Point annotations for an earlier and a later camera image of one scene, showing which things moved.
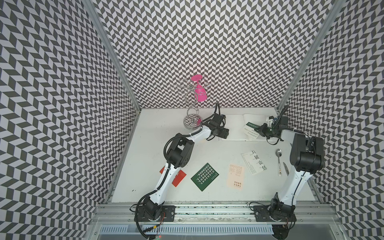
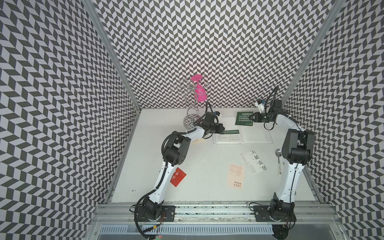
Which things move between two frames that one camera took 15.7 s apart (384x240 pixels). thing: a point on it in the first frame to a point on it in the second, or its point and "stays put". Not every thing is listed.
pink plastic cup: x=200 y=94 stays put
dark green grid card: x=205 y=176 to x=242 y=118
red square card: x=178 y=177 stays put
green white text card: x=249 y=129 to x=230 y=132
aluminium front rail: x=214 y=213 stays put
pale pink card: x=235 y=180 stays put
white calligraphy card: x=254 y=164 stays put
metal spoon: x=278 y=152 stays put
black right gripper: x=262 y=130 to x=257 y=117
